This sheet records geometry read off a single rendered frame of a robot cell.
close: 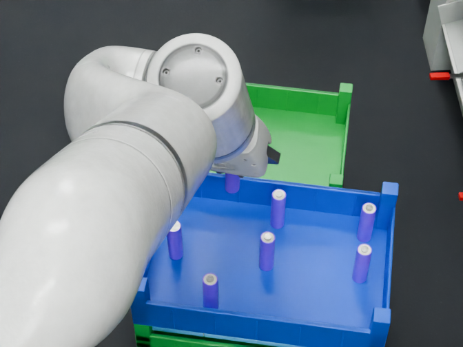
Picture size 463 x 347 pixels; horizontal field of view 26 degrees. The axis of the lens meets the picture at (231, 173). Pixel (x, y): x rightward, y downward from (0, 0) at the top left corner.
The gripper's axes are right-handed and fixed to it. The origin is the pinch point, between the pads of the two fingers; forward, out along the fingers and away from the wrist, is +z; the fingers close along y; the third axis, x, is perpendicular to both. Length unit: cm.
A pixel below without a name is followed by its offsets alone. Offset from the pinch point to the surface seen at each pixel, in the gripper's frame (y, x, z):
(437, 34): 24, 47, 74
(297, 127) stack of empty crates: 3.2, 15.9, 41.8
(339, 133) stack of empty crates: 9.9, 15.9, 41.9
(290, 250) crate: 7.9, -7.7, 12.6
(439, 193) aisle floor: 28, 15, 69
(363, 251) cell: 16.9, -7.1, 5.9
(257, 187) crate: 2.2, -0.5, 12.0
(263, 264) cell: 5.1, -10.3, 9.6
